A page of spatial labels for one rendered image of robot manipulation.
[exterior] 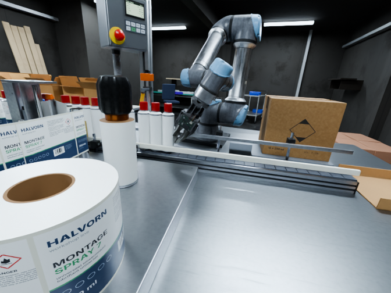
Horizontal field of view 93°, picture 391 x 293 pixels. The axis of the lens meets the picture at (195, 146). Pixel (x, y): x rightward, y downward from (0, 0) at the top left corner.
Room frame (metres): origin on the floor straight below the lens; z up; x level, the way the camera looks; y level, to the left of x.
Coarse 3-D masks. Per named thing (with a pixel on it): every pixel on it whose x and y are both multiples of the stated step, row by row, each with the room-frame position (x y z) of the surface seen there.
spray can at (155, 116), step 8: (152, 104) 0.76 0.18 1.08; (152, 112) 0.75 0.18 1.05; (160, 112) 0.77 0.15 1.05; (152, 120) 0.75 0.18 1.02; (160, 120) 0.76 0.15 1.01; (152, 128) 0.75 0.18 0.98; (160, 128) 0.76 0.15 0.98; (152, 136) 0.75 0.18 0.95; (160, 136) 0.76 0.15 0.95; (160, 144) 0.76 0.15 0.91
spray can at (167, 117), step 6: (168, 108) 0.75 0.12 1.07; (162, 114) 0.75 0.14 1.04; (168, 114) 0.75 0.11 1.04; (162, 120) 0.75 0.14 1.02; (168, 120) 0.74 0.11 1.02; (174, 120) 0.77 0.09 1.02; (162, 126) 0.75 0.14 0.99; (168, 126) 0.74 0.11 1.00; (162, 132) 0.75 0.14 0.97; (168, 132) 0.74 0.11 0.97; (162, 138) 0.75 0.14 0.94; (168, 138) 0.74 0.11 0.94; (162, 144) 0.75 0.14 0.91; (168, 144) 0.74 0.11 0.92
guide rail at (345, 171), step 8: (136, 144) 0.75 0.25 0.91; (144, 144) 0.74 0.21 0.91; (152, 144) 0.74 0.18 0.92; (184, 152) 0.71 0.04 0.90; (192, 152) 0.70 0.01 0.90; (200, 152) 0.69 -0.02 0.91; (208, 152) 0.69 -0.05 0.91; (216, 152) 0.68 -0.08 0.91; (240, 160) 0.66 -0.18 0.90; (248, 160) 0.66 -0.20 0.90; (256, 160) 0.65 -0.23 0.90; (264, 160) 0.64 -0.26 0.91; (272, 160) 0.64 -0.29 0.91; (280, 160) 0.64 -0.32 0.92; (304, 168) 0.62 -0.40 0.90; (312, 168) 0.61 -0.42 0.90; (320, 168) 0.61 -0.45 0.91; (328, 168) 0.60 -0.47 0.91; (336, 168) 0.60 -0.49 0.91; (344, 168) 0.60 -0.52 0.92
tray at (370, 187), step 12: (348, 168) 0.74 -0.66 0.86; (360, 168) 0.73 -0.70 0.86; (372, 168) 0.72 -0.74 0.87; (360, 180) 0.67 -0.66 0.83; (372, 180) 0.68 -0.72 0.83; (384, 180) 0.68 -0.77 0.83; (360, 192) 0.58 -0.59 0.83; (372, 192) 0.58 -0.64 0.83; (384, 192) 0.59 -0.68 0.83; (372, 204) 0.51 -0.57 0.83; (384, 204) 0.49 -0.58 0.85
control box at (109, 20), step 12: (96, 0) 0.86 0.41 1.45; (108, 0) 0.80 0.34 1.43; (120, 0) 0.84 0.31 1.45; (108, 12) 0.80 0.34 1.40; (120, 12) 0.83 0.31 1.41; (144, 12) 0.90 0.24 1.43; (108, 24) 0.80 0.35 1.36; (120, 24) 0.83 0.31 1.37; (108, 36) 0.80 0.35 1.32; (132, 36) 0.86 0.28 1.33; (144, 36) 0.90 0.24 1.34; (108, 48) 0.87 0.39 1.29; (120, 48) 0.85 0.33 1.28; (132, 48) 0.87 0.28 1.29; (144, 48) 0.90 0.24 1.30
